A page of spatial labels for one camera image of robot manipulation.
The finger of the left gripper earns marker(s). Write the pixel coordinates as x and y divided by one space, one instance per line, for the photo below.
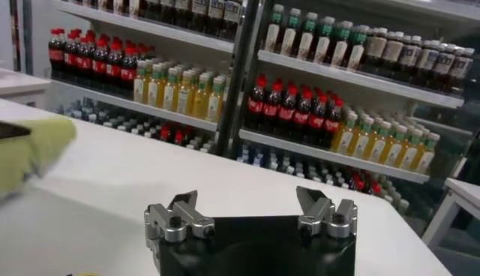
13 131

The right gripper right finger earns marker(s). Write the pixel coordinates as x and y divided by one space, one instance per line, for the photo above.
326 219

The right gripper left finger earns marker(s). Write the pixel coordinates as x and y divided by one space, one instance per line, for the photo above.
180 221

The light green t-shirt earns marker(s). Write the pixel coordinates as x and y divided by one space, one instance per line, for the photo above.
45 146

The cola bottle red cap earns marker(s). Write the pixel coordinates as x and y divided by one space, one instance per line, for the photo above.
113 70
270 109
179 137
127 74
358 183
285 113
331 125
85 62
301 118
165 132
316 122
56 54
99 66
375 187
70 58
255 105

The white side table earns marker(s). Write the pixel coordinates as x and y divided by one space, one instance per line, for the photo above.
465 191
22 80

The white shelf board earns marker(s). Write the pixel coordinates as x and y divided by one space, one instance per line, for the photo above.
356 78
337 157
150 26
150 110

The blue water bottle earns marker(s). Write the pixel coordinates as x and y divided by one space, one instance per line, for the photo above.
245 153
258 157

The glass drinks shelf unit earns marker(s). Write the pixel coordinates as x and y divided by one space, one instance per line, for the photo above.
233 82
250 67

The dark bottle green cap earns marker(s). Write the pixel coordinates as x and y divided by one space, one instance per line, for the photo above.
339 49
305 42
356 54
273 33
289 37
322 45

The dark bottle beige label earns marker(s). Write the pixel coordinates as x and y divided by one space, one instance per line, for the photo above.
377 48
392 51

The dark bottle blue label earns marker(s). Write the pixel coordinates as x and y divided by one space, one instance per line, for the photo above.
215 11
426 60
443 64
198 9
232 13
408 56
460 69

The black slanted metal post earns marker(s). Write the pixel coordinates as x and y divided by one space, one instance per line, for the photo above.
14 33

